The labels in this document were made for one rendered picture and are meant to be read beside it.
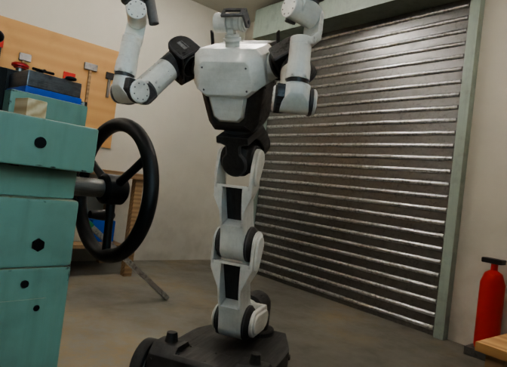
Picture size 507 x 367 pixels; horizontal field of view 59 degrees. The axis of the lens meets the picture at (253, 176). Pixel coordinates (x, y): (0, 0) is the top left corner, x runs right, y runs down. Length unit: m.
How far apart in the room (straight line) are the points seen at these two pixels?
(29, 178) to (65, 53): 3.68
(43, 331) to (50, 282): 0.07
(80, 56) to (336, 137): 2.36
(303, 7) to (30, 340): 1.08
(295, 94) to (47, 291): 0.88
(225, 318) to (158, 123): 2.98
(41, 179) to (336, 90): 3.58
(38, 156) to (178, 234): 4.24
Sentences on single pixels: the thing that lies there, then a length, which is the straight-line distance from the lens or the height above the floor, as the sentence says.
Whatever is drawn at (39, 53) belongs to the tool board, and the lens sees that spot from 4.24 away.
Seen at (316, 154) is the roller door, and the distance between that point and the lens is 4.07.
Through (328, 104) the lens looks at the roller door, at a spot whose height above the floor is 1.67.
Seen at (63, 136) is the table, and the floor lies 0.88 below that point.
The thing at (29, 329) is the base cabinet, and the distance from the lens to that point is 0.67.
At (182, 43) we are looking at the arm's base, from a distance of 1.73.
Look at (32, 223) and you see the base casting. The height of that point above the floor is 0.77.
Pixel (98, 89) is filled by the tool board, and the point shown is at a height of 1.56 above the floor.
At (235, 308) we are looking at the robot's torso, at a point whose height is 0.35.
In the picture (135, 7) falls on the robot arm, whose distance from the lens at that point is 1.61.
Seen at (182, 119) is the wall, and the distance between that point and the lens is 4.75.
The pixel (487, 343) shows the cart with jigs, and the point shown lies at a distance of 1.35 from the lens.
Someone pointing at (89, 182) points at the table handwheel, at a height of 0.82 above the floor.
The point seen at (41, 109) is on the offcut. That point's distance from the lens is 0.77.
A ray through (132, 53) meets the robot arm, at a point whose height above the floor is 1.24.
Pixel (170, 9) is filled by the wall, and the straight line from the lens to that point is 4.86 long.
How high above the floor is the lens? 0.85
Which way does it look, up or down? 1 degrees up
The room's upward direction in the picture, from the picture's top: 7 degrees clockwise
